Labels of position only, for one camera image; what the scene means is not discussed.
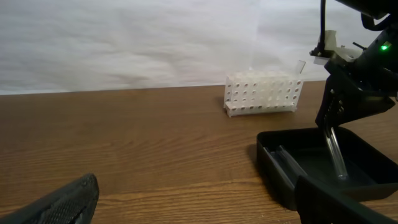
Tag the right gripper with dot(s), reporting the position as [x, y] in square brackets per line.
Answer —
[363, 96]

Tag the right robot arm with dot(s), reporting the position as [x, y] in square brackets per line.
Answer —
[373, 62]

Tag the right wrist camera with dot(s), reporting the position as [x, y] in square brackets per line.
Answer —
[337, 51]

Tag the white test tube rack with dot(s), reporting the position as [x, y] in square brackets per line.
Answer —
[261, 93]

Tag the black tray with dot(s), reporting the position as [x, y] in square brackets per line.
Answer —
[273, 174]

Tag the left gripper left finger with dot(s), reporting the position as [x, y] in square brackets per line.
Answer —
[62, 205]

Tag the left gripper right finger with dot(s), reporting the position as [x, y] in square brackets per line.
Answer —
[326, 205]

